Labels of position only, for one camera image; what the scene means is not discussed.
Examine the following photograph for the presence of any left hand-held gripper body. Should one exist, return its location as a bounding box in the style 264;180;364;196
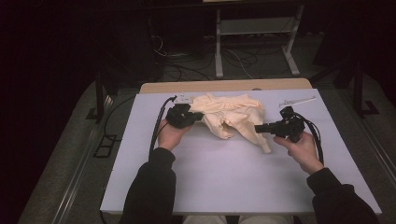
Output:
164;93;196;129

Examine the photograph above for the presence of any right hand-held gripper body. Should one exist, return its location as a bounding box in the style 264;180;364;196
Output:
274;96;318;144

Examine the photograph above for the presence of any cream cloth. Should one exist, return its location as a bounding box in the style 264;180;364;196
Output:
188;92;273;155

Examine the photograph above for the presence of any person's left hand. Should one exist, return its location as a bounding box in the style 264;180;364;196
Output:
156;120;193;151

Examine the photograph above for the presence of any person's right hand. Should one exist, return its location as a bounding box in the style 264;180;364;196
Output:
273;131;326;176

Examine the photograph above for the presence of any black metal stand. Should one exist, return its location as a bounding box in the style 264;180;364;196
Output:
85;69;120;124
311;57;381;119

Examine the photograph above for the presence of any white metal stand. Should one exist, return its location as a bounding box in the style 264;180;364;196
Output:
214;4;306;79

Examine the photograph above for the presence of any left hand-held gripper black cable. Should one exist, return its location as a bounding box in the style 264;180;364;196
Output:
148;95;178;157

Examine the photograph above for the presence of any hand-held gripper black cable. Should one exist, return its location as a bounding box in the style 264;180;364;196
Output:
148;95;178;157
293;112;325;165

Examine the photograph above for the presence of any right hand-held gripper black cable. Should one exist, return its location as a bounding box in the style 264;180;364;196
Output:
293;112;325;165

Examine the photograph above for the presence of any tangle of floor cables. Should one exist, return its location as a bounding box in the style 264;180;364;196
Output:
150;34;261;82

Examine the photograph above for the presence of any black floor cable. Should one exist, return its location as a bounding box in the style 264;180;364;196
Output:
102;94;137;142

